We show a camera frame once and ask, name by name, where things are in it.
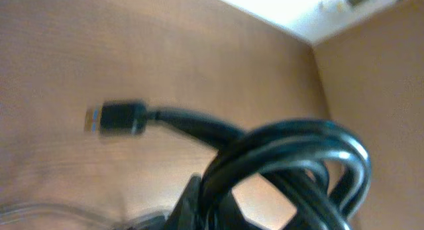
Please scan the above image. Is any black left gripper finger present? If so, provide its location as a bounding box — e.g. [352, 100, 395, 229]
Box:
[163, 174, 258, 230]

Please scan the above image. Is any thick black HDMI cable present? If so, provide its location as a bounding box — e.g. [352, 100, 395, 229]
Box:
[83, 99, 372, 230]

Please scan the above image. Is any white wall thermostat panel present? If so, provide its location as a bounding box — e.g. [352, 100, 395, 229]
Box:
[318, 0, 375, 13]

